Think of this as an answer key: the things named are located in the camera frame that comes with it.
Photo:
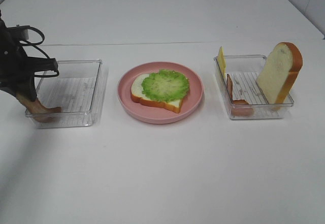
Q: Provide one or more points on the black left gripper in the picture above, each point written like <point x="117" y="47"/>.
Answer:
<point x="19" y="68"/>

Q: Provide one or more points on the bacon strip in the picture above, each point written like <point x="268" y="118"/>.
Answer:
<point x="36" y="107"/>
<point x="240" y="107"/>

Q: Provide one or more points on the bread slice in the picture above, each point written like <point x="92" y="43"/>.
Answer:
<point x="138" y="97"/>
<point x="280" y="71"/>

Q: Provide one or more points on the green lettuce leaf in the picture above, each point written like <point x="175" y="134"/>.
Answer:
<point x="165" y="86"/>

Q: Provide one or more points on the yellow cheese slice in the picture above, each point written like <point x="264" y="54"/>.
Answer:
<point x="221" y="62"/>

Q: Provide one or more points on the left clear plastic tray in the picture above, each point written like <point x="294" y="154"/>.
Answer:
<point x="79" y="90"/>

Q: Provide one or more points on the clear plastic tray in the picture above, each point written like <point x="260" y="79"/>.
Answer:
<point x="244" y="70"/>
<point x="79" y="90"/>

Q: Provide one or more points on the pink round plate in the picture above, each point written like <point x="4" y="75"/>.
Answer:
<point x="153" y="114"/>

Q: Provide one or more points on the right clear plastic tray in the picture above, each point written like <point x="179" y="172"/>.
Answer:
<point x="244" y="70"/>

